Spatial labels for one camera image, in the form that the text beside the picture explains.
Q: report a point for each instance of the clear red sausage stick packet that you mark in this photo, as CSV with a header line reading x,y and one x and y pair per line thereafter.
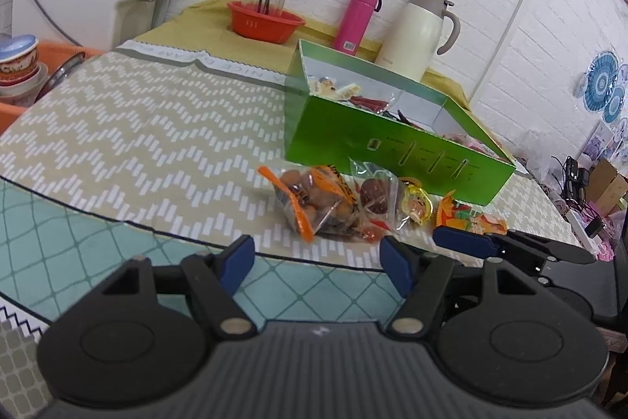
x,y
373,103

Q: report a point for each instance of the pink thermos bottle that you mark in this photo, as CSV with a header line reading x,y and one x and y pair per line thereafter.
x,y
355,21

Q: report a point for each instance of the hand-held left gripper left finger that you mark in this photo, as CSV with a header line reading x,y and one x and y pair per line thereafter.
x,y
240,257

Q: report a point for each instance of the orange plastic basket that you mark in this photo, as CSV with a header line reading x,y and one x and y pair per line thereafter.
x,y
64,52

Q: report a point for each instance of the teal quilted tablecloth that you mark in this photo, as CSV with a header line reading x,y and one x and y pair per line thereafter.
x,y
73,222

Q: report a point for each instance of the black power adapter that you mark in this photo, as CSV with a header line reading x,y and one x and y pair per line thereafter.
x,y
571,168

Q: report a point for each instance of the clear brown meat snack packet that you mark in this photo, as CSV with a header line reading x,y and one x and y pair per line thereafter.
x,y
375,198

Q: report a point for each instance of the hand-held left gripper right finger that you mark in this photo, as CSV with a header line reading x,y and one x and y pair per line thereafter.
x,y
395,259

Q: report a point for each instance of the orange yellow snack packet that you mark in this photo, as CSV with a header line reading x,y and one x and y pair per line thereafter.
x,y
466,217

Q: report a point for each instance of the beige zigzag table mat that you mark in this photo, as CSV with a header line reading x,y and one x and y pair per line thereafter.
x,y
147,129

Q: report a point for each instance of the cream thermos jug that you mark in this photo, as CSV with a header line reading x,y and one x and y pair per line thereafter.
x,y
417,36

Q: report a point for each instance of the cream dotted cookie packet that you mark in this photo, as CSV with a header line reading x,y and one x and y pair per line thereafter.
x,y
326,86

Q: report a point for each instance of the metal pot lid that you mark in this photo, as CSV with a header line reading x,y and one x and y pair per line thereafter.
x,y
61,73

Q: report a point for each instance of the small yellow snack packet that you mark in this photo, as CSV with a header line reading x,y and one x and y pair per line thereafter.
x,y
417,203

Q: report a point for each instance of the pink snack packet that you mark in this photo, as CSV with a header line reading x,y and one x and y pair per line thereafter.
x,y
471,143

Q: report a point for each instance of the orange and clear snack packet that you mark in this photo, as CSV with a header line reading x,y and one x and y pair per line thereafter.
x,y
314,198

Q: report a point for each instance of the yellow cloth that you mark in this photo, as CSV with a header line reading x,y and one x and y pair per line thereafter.
x,y
206,16

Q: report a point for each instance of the red plastic basket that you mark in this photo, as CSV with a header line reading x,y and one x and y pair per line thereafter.
x,y
260,26

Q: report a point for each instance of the brown cardboard box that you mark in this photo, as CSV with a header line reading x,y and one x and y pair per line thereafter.
x,y
608,183

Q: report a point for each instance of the stacked bowls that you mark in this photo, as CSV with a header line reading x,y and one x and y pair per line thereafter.
x,y
17,63

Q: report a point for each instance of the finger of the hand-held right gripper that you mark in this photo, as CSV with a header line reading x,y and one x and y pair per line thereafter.
x,y
466,240

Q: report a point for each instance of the green cardboard box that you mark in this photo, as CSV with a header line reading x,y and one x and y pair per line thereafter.
x,y
368,139

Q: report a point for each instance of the blue paper fan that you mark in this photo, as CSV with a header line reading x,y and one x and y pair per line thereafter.
x,y
616,104
601,80

